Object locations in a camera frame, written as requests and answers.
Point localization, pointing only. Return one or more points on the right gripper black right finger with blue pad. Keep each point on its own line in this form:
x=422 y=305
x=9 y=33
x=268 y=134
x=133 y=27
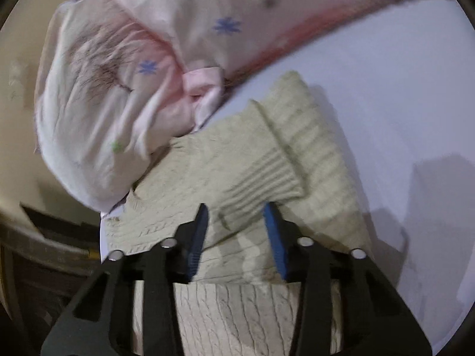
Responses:
x=346 y=304

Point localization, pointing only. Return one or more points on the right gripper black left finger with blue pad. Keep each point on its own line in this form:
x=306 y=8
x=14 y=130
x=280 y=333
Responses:
x=98 y=320

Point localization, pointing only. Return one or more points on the beige cable knit sweater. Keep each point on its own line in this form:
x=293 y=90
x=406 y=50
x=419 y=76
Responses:
x=278 y=149

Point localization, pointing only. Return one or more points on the lavender bed sheet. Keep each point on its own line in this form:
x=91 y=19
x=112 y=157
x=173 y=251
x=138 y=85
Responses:
x=397 y=89

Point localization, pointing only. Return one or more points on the pink floral duvet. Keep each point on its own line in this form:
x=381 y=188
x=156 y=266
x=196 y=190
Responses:
x=118 y=79

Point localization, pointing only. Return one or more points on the dark wall television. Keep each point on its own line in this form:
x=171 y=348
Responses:
x=84 y=235

